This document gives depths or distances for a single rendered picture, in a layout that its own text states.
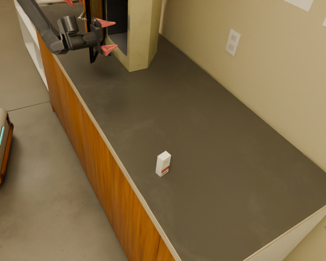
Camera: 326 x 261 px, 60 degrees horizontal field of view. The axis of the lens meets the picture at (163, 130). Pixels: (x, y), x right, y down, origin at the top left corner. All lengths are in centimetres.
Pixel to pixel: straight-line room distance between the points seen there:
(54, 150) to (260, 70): 170
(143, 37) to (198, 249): 101
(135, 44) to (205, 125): 54
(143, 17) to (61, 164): 135
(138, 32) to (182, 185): 79
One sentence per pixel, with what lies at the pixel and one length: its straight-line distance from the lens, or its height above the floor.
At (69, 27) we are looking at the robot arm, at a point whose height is 126.
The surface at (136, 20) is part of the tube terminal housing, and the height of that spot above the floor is 121.
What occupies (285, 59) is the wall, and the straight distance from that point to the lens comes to 130.
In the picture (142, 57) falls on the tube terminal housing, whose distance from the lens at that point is 153.
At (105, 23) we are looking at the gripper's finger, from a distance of 124.
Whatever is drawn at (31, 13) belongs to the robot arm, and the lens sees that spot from 130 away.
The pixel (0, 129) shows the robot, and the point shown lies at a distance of 234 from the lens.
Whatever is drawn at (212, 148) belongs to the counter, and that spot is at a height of 94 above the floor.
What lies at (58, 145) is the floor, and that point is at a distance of 247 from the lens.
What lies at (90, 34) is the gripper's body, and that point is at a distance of 124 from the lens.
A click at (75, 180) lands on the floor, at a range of 221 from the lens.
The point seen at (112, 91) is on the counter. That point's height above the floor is 94.
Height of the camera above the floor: 175
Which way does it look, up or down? 43 degrees down
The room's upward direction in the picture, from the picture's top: 8 degrees clockwise
